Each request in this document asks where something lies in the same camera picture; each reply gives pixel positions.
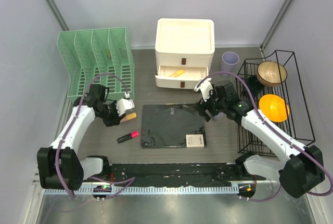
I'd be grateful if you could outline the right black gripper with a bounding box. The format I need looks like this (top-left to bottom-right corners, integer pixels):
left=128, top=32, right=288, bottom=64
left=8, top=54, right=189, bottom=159
left=194, top=85, right=227, bottom=122

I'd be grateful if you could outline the orange highlighter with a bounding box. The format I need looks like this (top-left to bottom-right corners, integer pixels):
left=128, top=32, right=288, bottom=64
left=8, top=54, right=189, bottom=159
left=120, top=113, right=137, bottom=123

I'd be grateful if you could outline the black pink highlighter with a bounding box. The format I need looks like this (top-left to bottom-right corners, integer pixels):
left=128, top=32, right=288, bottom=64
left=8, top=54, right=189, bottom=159
left=117, top=131, right=139, bottom=143

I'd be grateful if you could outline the white drawer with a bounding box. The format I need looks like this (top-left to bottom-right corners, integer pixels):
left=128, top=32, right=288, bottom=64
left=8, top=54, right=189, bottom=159
left=156, top=51, right=214, bottom=67
left=155, top=65, right=209, bottom=89

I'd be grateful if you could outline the yellow highlighter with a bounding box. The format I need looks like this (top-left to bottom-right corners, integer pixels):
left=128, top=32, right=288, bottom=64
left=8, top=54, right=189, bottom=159
left=169, top=69, right=185, bottom=77

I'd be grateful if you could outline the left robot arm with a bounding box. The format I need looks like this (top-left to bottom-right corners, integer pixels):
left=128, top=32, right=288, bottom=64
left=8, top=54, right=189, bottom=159
left=37, top=84, right=124, bottom=191

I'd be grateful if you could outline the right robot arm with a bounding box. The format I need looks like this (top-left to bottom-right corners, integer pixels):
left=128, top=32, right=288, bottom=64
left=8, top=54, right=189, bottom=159
left=194, top=80, right=325, bottom=198

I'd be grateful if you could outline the clear paperclip jar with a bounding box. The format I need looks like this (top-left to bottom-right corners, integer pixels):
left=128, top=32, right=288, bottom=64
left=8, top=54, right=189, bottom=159
left=214, top=112, right=225, bottom=121

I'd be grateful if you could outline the white eraser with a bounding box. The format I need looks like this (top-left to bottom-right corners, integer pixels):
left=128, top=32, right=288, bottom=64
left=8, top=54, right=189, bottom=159
left=186, top=134, right=205, bottom=148

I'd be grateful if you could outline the black notebook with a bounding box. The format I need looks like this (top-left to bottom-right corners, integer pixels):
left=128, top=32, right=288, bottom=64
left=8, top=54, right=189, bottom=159
left=140, top=104, right=207, bottom=148

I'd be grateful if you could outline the black cup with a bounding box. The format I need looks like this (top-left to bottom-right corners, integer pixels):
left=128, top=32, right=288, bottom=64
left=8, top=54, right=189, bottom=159
left=245, top=75, right=265, bottom=97

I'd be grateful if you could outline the purple cup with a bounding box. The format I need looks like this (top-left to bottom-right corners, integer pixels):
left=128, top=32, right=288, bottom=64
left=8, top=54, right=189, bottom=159
left=220, top=51, right=240, bottom=73

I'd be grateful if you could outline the green file organizer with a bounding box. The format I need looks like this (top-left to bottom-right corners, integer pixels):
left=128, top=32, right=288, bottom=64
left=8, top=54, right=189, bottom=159
left=57, top=27, right=135, bottom=102

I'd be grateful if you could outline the orange bowl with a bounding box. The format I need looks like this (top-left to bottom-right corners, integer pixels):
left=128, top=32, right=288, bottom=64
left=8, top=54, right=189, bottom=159
left=259, top=94, right=290, bottom=123

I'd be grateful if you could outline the white drawer cabinet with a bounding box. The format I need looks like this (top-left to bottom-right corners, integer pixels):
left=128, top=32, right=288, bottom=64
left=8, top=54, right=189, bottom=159
left=154, top=18, right=215, bottom=89

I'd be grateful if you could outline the wooden bowl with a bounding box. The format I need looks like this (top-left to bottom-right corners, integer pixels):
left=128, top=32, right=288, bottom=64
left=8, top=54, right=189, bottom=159
left=256, top=60, right=288, bottom=87

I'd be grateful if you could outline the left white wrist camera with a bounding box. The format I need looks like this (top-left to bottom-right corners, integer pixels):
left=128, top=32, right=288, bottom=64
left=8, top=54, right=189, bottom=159
left=116, top=92, right=135, bottom=116

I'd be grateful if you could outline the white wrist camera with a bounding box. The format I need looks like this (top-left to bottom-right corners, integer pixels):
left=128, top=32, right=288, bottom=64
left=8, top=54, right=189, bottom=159
left=194, top=78, right=213, bottom=102
left=116, top=92, right=135, bottom=116

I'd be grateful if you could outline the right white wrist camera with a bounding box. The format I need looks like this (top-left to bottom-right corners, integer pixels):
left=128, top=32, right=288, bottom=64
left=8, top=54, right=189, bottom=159
left=194, top=78, right=213, bottom=102

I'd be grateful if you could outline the black wire rack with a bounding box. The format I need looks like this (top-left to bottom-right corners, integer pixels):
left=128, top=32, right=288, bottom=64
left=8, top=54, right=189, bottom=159
left=235, top=50, right=316, bottom=157

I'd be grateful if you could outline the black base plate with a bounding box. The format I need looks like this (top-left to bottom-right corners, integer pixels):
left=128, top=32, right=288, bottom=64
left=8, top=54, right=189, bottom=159
left=96, top=163, right=265, bottom=188

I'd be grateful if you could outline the white cable duct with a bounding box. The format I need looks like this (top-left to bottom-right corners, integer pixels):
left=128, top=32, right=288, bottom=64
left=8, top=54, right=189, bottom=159
left=44, top=185, right=240, bottom=195

